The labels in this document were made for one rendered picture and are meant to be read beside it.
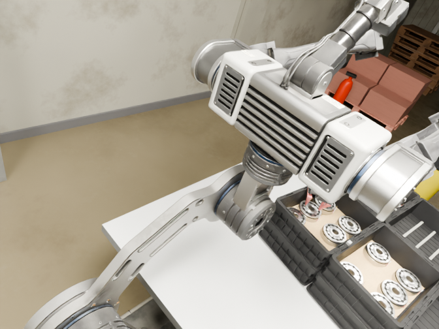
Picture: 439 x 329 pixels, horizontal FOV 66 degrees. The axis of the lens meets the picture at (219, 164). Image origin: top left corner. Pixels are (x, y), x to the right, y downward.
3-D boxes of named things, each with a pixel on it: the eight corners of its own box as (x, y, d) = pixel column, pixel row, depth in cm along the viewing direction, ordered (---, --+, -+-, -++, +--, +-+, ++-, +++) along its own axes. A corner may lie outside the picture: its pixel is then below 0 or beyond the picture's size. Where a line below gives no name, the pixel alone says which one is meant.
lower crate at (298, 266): (302, 289, 136) (316, 272, 128) (255, 234, 151) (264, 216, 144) (355, 252, 160) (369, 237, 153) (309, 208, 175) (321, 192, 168)
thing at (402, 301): (399, 310, 121) (400, 309, 121) (376, 286, 127) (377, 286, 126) (411, 297, 127) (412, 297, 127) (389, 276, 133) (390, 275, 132)
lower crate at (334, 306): (362, 359, 120) (381, 344, 113) (302, 289, 136) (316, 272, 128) (411, 307, 144) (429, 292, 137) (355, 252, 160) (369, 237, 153)
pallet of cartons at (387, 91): (385, 137, 436) (418, 91, 394) (317, 93, 488) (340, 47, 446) (407, 125, 487) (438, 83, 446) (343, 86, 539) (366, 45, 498)
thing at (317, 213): (309, 220, 144) (310, 219, 144) (294, 203, 150) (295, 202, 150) (325, 215, 150) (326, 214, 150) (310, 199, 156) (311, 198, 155)
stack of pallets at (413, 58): (439, 91, 674) (470, 49, 622) (428, 97, 621) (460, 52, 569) (387, 63, 724) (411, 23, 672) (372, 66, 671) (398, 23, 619)
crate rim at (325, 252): (326, 259, 123) (329, 255, 122) (272, 202, 139) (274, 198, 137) (380, 224, 147) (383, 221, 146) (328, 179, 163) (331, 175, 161)
